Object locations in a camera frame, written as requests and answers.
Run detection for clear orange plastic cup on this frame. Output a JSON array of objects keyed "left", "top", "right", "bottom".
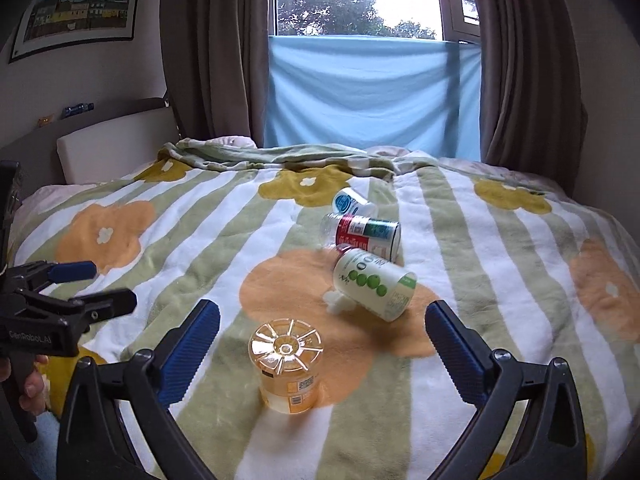
[{"left": 247, "top": 318, "right": 324, "bottom": 415}]

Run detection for white cup green dots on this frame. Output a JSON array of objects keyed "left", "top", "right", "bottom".
[{"left": 329, "top": 245, "right": 418, "bottom": 323}]

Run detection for red green label cup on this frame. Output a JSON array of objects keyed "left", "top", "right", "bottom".
[{"left": 320, "top": 214, "right": 401, "bottom": 262}]

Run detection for white cup blue logo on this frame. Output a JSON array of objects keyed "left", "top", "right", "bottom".
[{"left": 332, "top": 188, "right": 378, "bottom": 217}]

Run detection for person's left hand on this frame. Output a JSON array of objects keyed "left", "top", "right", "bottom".
[{"left": 0, "top": 354, "right": 49, "bottom": 416}]

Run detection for white cushioned headboard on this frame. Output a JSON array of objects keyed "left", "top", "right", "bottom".
[{"left": 56, "top": 106, "right": 179, "bottom": 184}]

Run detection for small yellow toy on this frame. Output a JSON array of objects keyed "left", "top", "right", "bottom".
[{"left": 37, "top": 116, "right": 53, "bottom": 128}]

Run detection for blue toy car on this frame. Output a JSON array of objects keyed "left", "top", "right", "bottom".
[{"left": 61, "top": 103, "right": 94, "bottom": 119}]

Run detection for floral striped blanket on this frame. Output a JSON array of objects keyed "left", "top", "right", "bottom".
[{"left": 10, "top": 140, "right": 639, "bottom": 479}]

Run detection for framed town picture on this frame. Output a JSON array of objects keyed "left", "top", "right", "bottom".
[{"left": 9, "top": 0, "right": 138, "bottom": 63}]

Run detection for left brown curtain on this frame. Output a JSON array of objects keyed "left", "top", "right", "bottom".
[{"left": 160, "top": 0, "right": 274, "bottom": 145}]

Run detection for brown curtain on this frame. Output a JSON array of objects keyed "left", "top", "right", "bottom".
[
  {"left": 160, "top": 0, "right": 274, "bottom": 145},
  {"left": 475, "top": 0, "right": 587, "bottom": 194}
]

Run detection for right brown curtain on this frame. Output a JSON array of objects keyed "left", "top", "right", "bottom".
[{"left": 475, "top": 0, "right": 587, "bottom": 194}]

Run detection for light blue hanging cloth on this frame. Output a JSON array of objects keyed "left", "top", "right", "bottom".
[{"left": 264, "top": 36, "right": 480, "bottom": 160}]

